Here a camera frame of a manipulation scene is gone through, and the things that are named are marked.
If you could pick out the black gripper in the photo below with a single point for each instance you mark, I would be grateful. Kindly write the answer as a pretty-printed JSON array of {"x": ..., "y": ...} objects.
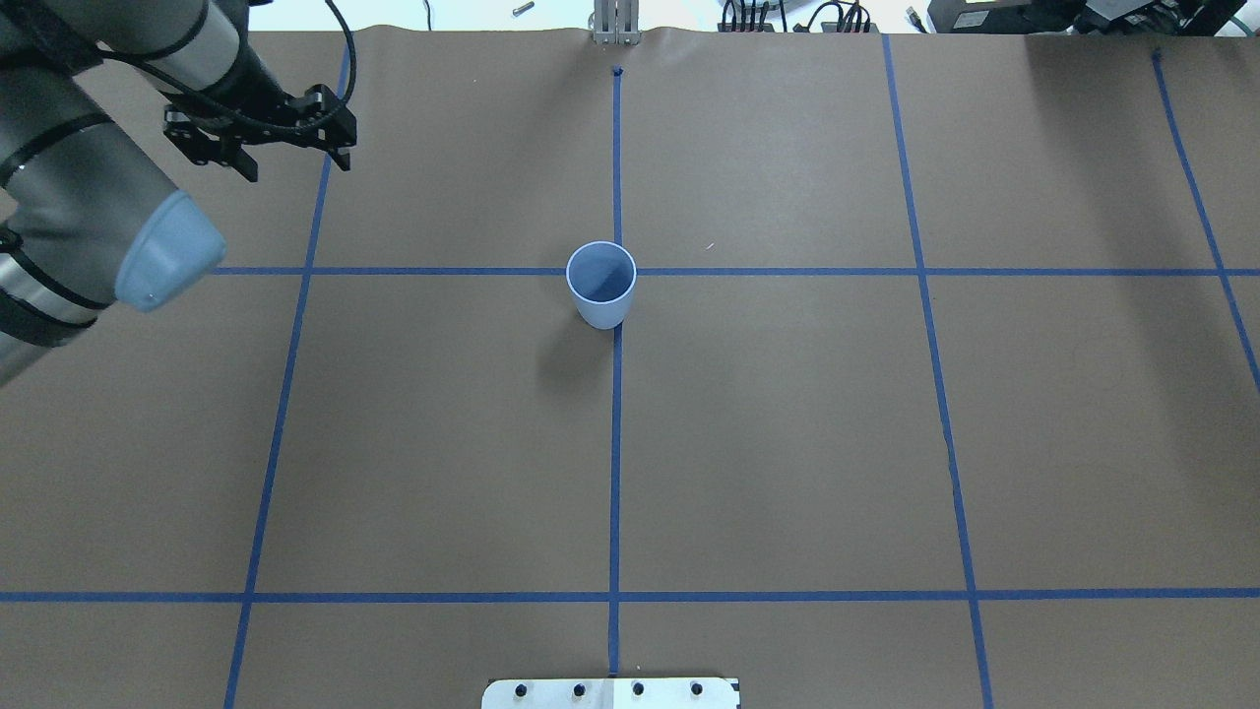
[{"x": 258, "y": 83}]

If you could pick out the light blue plastic cup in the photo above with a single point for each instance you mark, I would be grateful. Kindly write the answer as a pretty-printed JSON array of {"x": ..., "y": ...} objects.
[{"x": 601, "y": 278}]

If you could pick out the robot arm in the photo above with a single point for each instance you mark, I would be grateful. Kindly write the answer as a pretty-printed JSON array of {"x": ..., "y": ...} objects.
[{"x": 96, "y": 221}]

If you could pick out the black equipment box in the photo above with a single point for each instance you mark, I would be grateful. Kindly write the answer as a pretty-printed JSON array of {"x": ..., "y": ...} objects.
[{"x": 1174, "y": 18}]

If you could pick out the aluminium frame post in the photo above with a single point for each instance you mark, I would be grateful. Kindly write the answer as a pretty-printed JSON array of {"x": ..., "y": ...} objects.
[{"x": 615, "y": 22}]

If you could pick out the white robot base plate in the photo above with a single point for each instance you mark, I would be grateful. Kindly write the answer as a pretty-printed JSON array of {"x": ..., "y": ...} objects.
[{"x": 613, "y": 692}]

